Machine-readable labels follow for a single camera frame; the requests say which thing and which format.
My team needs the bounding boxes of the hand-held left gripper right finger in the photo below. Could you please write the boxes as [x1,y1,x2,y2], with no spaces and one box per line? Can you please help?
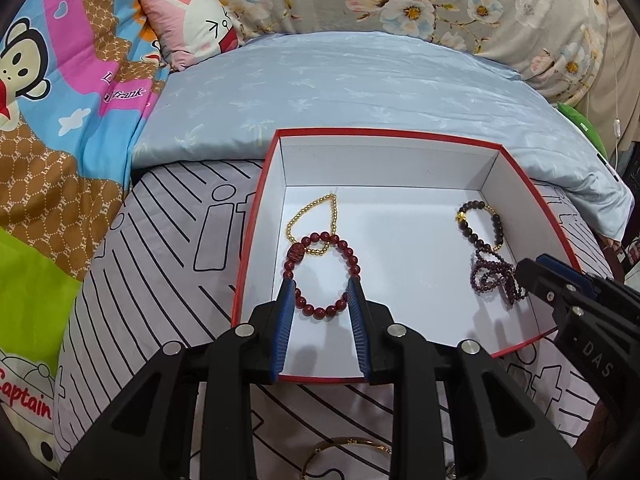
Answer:
[346,276,586,480]

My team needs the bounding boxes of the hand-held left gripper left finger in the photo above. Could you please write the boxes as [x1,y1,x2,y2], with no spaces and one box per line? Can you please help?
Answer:
[59,276,301,480]

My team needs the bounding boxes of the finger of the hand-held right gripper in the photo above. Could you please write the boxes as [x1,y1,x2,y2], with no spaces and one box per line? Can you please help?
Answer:
[515,258,576,311]
[535,254,626,297]

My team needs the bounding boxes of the purple bead bracelet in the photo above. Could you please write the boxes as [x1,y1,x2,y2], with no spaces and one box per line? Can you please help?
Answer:
[470,249,527,312]

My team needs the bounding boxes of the red bead bracelet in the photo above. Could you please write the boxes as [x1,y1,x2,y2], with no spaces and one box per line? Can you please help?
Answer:
[283,231,361,319]

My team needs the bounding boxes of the red cardboard box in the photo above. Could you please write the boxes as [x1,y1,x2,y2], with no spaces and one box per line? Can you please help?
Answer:
[231,128,585,386]

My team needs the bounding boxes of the gold bangle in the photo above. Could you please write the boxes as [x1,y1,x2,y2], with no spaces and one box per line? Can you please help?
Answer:
[301,436,393,480]

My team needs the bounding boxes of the striped lilac bed sheet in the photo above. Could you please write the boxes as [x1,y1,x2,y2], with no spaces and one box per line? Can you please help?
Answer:
[52,157,616,480]

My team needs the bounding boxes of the green plush item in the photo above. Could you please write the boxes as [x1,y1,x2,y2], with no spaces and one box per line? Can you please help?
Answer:
[556,102,608,158]

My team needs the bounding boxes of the beige curtain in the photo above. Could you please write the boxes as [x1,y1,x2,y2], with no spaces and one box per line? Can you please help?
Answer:
[592,0,640,161]

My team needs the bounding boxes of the light blue pillow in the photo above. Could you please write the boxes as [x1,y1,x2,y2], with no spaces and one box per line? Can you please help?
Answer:
[131,31,628,238]

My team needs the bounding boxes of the pink bunny pillow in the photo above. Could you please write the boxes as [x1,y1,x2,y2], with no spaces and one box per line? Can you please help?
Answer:
[139,0,246,72]

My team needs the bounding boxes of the cartoon monkey blanket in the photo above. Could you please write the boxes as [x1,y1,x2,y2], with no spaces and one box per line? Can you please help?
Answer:
[0,0,173,461]

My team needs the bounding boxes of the dark bead bracelet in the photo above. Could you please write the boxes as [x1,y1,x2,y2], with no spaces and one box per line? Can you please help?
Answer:
[454,200,504,254]

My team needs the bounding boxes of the gold bead necklace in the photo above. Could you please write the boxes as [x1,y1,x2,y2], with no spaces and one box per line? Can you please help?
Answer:
[286,193,339,257]

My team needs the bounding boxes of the white cable with switch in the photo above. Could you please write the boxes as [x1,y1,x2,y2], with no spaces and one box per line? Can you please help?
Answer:
[585,25,626,161]

